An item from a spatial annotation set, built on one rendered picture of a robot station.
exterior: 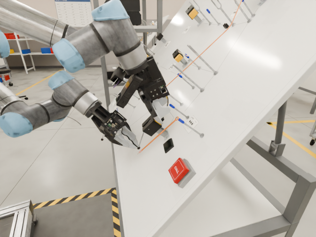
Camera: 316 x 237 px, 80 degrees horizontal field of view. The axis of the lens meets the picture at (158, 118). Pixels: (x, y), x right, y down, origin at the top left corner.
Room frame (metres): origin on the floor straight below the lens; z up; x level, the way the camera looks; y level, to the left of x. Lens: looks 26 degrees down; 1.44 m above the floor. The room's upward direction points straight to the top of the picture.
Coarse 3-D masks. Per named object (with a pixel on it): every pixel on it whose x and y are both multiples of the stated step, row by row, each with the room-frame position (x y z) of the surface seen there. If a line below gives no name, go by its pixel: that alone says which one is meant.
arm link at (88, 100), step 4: (88, 92) 0.60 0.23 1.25; (84, 96) 0.58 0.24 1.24; (88, 96) 0.58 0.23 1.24; (92, 96) 0.59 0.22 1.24; (80, 100) 0.57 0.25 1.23; (84, 100) 0.57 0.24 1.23; (88, 100) 0.57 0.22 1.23; (92, 100) 0.58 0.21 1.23; (96, 100) 0.59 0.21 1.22; (76, 104) 0.56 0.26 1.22; (80, 104) 0.56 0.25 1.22; (84, 104) 0.56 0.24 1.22; (88, 104) 0.57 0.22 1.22; (92, 104) 0.58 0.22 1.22; (76, 108) 0.57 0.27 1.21; (80, 108) 0.56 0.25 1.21; (84, 108) 0.56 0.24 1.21; (88, 108) 0.57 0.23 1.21; (80, 112) 0.57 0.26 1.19; (84, 112) 0.56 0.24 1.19
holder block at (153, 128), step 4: (148, 120) 0.57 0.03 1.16; (152, 120) 0.55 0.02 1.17; (144, 124) 0.57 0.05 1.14; (148, 124) 0.55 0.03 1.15; (152, 124) 0.55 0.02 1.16; (156, 124) 0.55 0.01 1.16; (144, 128) 0.55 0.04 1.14; (148, 128) 0.55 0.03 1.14; (152, 128) 0.55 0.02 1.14; (156, 128) 0.55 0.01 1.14; (144, 132) 0.55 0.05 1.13; (148, 132) 0.55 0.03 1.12; (152, 132) 0.55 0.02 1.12
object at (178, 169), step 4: (176, 160) 0.41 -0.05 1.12; (180, 160) 0.40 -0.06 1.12; (176, 164) 0.40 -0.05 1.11; (180, 164) 0.39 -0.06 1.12; (184, 164) 0.39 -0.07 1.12; (172, 168) 0.40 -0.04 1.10; (176, 168) 0.39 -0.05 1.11; (180, 168) 0.38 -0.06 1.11; (184, 168) 0.37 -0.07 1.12; (172, 172) 0.39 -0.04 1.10; (176, 172) 0.38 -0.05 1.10; (180, 172) 0.37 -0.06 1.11; (184, 172) 0.37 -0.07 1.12; (172, 176) 0.38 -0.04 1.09; (176, 176) 0.37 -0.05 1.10; (180, 176) 0.36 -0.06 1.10; (176, 180) 0.36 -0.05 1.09; (180, 180) 0.36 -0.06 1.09
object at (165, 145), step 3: (171, 138) 0.54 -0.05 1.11; (168, 141) 0.53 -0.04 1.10; (171, 141) 0.53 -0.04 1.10; (165, 144) 0.53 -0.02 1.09; (168, 144) 0.52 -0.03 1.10; (171, 144) 0.51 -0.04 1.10; (165, 147) 0.52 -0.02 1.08; (168, 147) 0.51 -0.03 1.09; (171, 147) 0.51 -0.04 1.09; (165, 150) 0.51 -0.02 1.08; (168, 150) 0.51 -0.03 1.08
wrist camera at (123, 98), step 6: (132, 78) 0.52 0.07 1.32; (138, 78) 0.51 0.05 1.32; (126, 84) 0.54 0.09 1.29; (132, 84) 0.51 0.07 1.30; (138, 84) 0.51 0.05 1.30; (126, 90) 0.51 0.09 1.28; (132, 90) 0.51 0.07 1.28; (120, 96) 0.52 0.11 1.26; (126, 96) 0.51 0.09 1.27; (120, 102) 0.51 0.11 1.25; (126, 102) 0.51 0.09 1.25
